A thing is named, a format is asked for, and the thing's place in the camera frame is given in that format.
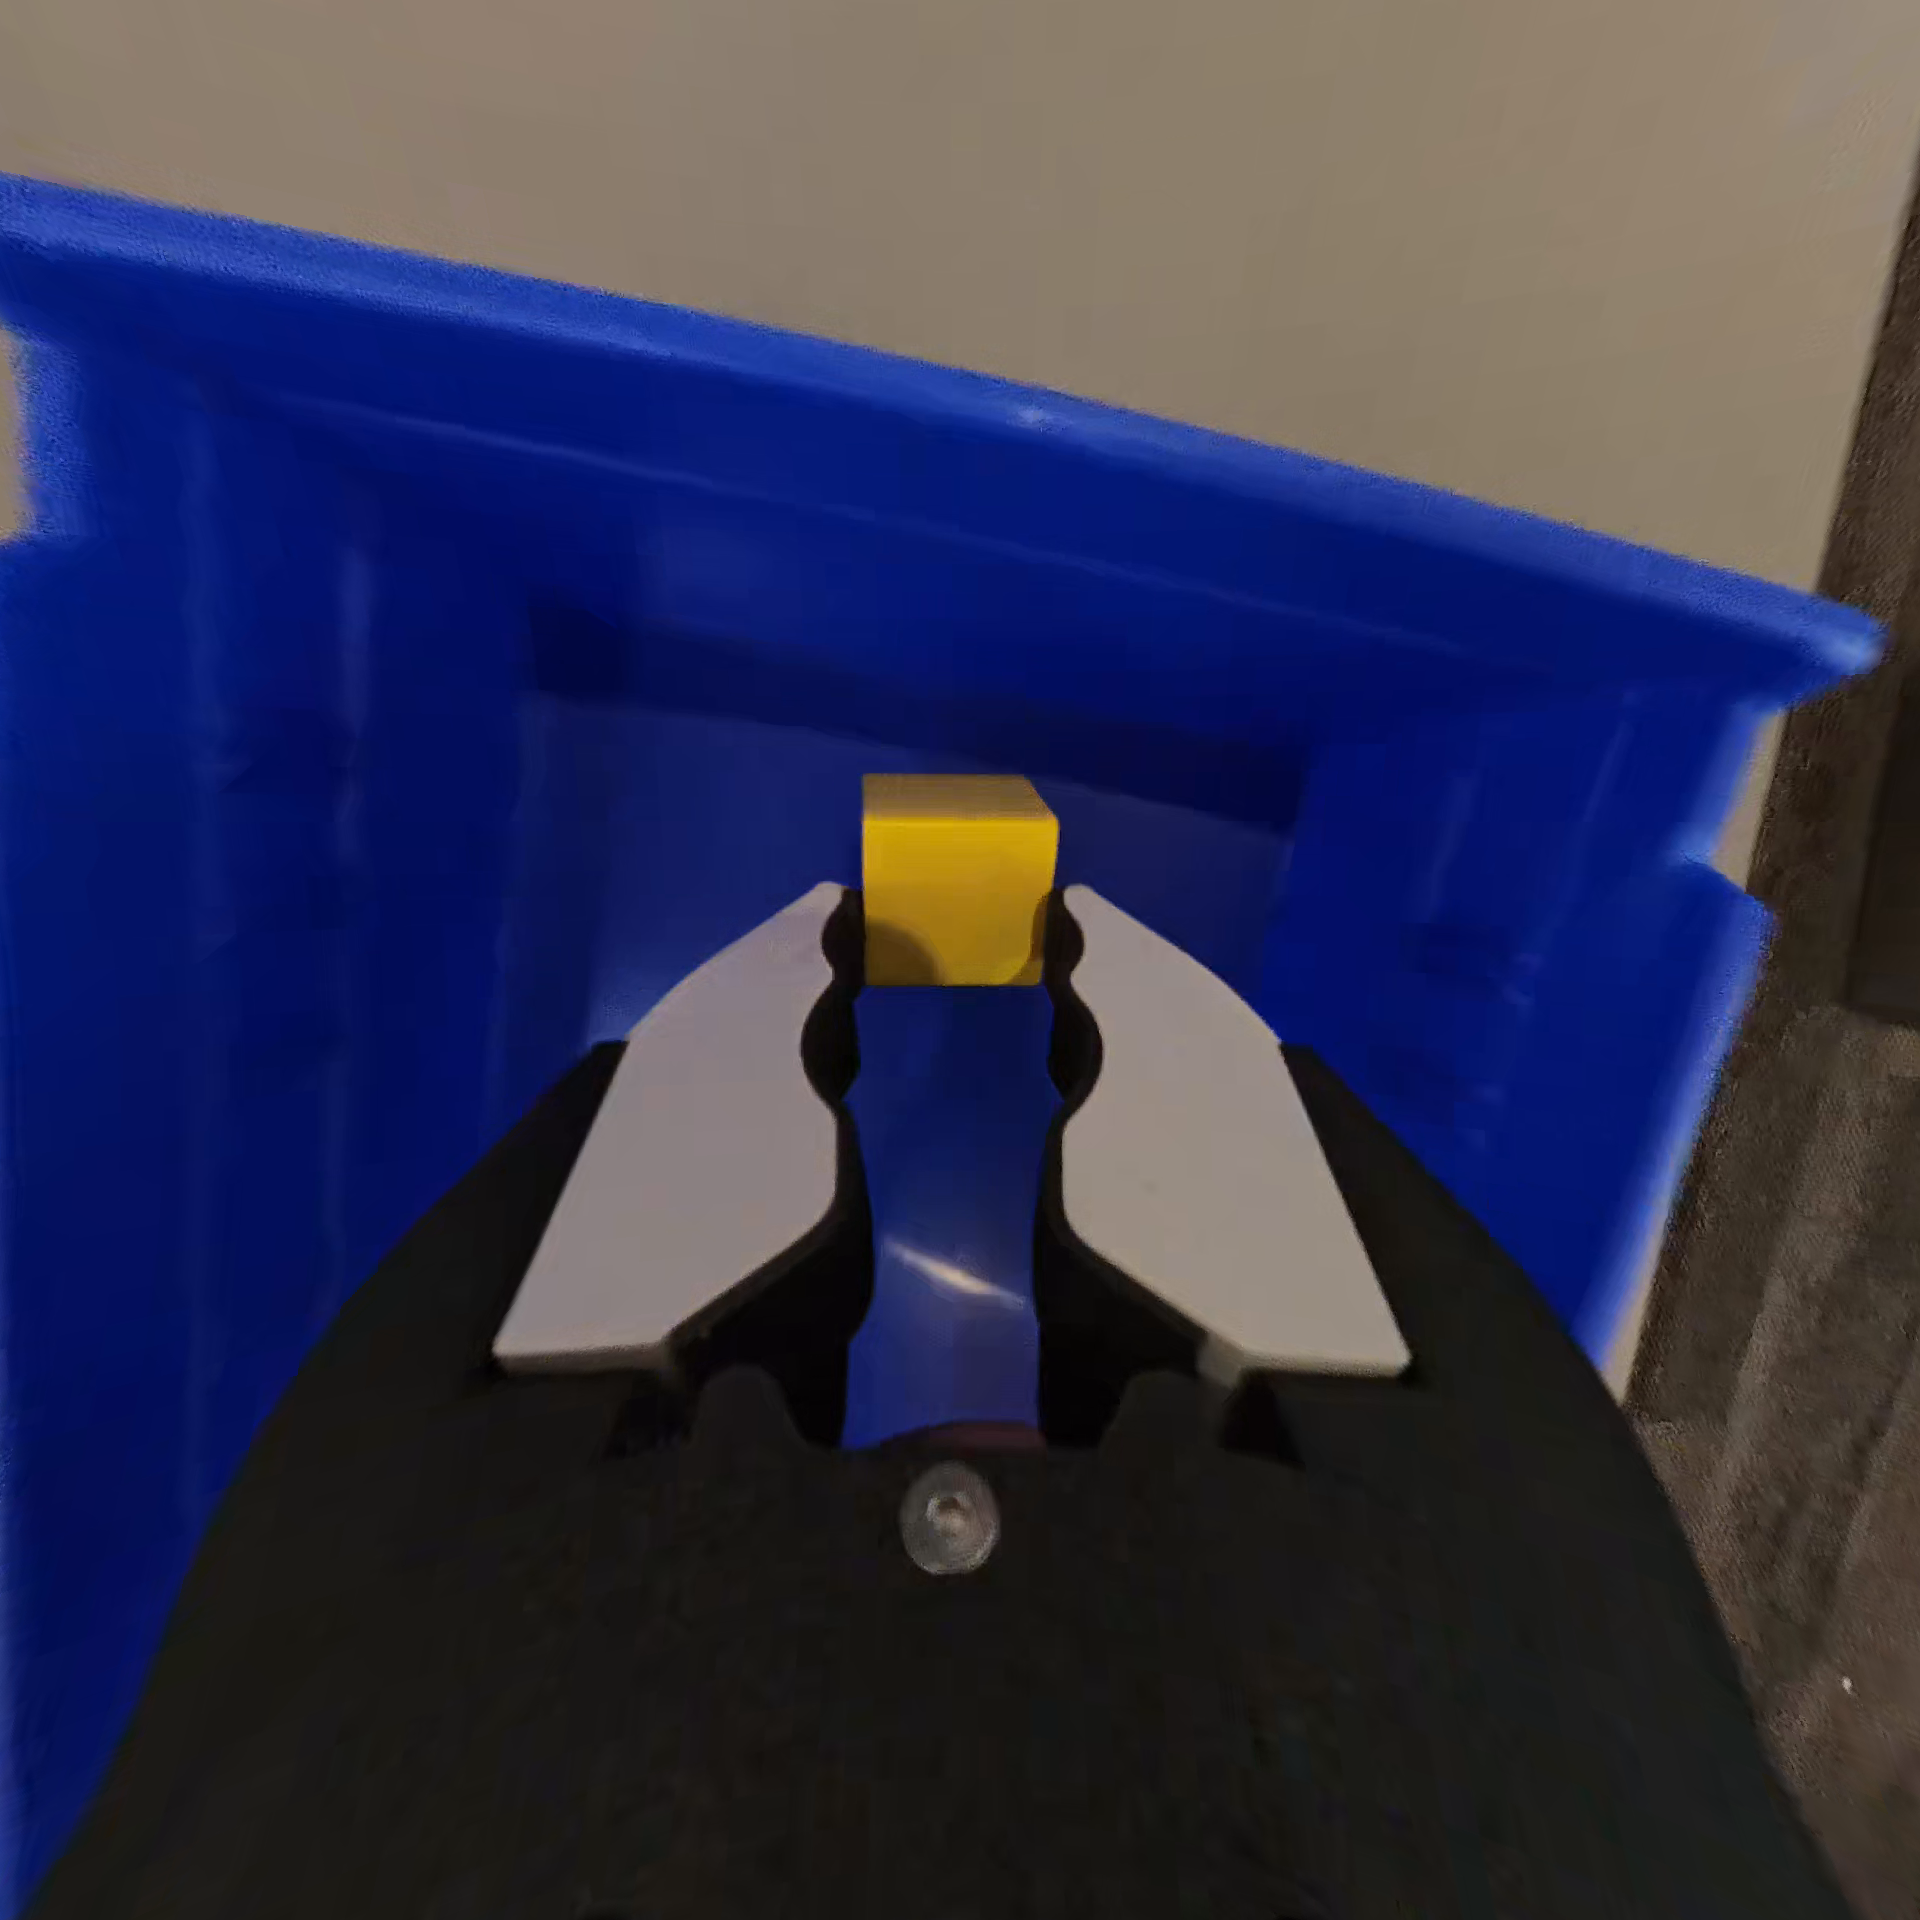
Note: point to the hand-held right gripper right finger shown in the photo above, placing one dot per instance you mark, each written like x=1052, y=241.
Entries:
x=1216, y=1187

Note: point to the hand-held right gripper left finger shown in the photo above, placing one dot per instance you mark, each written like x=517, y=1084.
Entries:
x=676, y=1187

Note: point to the yellow wooden block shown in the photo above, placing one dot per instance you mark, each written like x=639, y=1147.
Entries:
x=958, y=880

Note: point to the blue plastic bin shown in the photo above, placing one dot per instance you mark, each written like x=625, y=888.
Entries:
x=300, y=901

